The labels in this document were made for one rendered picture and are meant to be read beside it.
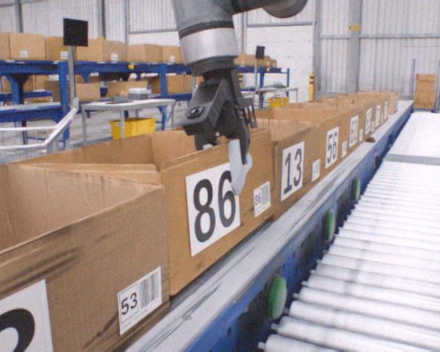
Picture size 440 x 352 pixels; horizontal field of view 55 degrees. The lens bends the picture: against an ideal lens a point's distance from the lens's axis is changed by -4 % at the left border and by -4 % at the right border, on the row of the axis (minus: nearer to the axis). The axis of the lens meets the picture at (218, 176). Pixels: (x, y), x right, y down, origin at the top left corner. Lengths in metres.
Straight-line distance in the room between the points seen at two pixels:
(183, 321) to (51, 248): 0.22
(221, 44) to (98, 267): 0.39
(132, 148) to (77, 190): 0.35
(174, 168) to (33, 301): 0.25
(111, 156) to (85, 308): 0.50
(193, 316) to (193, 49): 0.38
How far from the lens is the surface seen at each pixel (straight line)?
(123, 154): 0.92
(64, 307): 0.42
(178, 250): 0.57
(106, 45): 7.34
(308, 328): 0.81
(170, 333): 0.53
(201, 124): 0.61
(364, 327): 0.85
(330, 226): 1.08
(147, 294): 0.52
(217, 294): 0.60
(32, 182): 0.68
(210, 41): 0.67
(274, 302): 0.73
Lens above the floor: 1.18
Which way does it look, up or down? 13 degrees down
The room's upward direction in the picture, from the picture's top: straight up
